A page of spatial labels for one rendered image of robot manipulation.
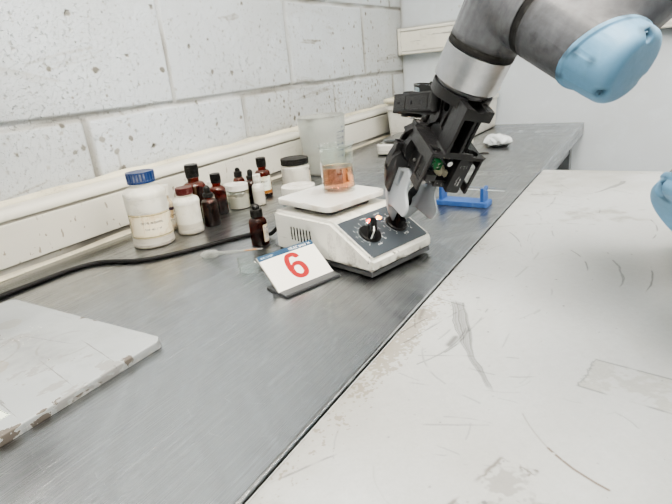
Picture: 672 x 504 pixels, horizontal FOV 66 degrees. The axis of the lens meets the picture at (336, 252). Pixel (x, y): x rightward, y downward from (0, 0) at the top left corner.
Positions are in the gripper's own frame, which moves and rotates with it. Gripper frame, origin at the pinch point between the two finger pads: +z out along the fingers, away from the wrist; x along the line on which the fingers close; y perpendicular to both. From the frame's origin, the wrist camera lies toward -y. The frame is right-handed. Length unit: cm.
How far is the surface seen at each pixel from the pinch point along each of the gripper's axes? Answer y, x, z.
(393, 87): -126, 57, 38
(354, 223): 1.5, -6.6, 1.8
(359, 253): 7.0, -7.3, 2.3
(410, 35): -134, 60, 20
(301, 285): 8.4, -14.4, 7.0
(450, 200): -15.7, 20.1, 9.4
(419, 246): 4.7, 2.7, 2.8
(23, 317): 5, -47, 17
